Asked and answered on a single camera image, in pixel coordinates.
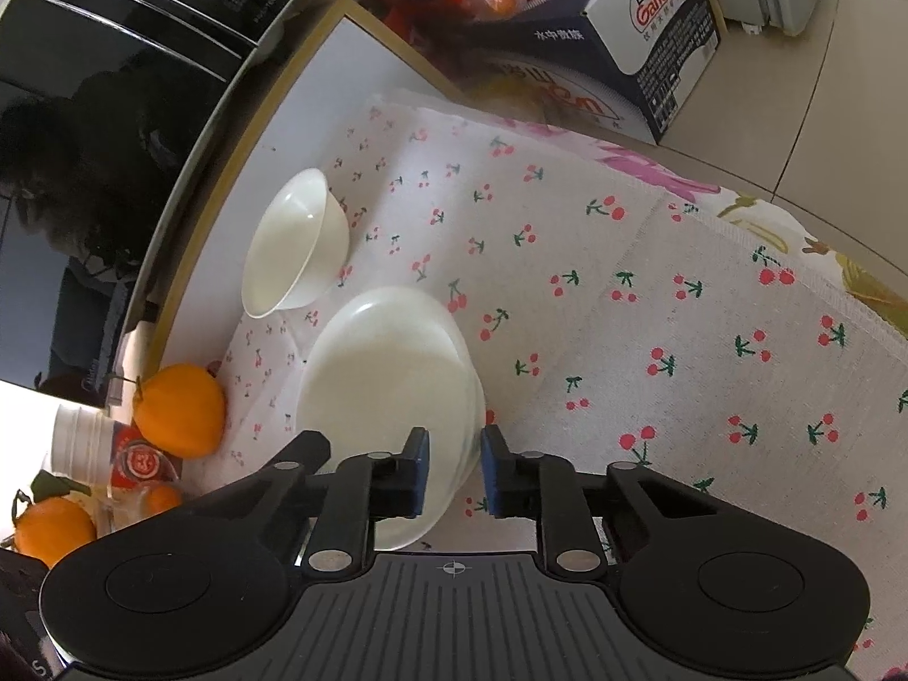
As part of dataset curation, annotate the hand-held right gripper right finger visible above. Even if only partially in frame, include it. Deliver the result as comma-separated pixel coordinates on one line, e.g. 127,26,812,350
480,424,732,575

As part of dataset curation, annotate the white ribbed cup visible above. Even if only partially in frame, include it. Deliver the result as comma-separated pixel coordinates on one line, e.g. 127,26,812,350
51,401,118,476

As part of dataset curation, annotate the large white bowl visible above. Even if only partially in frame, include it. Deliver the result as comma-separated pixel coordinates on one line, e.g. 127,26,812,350
296,285,488,553

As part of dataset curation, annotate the glass jar of kumquats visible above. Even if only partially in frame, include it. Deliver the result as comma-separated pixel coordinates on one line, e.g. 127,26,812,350
92,432,187,540

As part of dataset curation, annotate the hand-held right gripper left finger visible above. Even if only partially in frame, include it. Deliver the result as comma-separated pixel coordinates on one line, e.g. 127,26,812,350
186,427,434,575

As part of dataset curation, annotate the floral printed cloth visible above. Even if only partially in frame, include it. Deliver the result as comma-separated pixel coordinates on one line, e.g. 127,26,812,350
497,120,908,342

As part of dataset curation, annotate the large orange with leaves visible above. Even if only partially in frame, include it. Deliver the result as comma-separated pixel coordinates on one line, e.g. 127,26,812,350
10,486,98,570

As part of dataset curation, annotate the cherry print tablecloth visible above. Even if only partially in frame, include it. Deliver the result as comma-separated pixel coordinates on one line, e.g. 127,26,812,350
184,89,908,668

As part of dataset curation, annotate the small cream bowl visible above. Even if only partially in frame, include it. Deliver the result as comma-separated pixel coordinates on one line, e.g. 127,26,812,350
296,285,469,512
241,168,350,320

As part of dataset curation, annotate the black microwave oven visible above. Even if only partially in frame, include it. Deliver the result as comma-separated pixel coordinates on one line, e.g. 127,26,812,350
0,0,313,409

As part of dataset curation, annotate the printed cardboard box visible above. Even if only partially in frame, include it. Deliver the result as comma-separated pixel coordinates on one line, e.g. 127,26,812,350
468,0,728,146

